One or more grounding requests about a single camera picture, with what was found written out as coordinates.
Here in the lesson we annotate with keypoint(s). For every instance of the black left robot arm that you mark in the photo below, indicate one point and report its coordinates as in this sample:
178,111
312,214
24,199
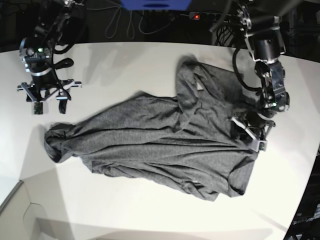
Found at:
259,25

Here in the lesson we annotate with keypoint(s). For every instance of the black power strip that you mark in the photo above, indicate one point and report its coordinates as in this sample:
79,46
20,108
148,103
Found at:
212,17

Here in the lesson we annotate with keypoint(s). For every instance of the grey t-shirt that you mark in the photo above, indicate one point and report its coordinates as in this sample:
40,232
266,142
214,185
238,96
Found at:
183,142

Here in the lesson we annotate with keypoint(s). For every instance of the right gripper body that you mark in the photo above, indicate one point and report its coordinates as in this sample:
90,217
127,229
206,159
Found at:
45,85

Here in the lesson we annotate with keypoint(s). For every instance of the blue box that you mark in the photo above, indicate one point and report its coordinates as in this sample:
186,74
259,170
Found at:
141,5

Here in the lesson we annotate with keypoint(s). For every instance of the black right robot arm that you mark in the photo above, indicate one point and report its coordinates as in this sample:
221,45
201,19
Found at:
54,17

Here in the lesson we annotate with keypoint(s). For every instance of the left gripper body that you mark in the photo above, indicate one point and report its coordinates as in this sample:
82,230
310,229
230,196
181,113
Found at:
252,128

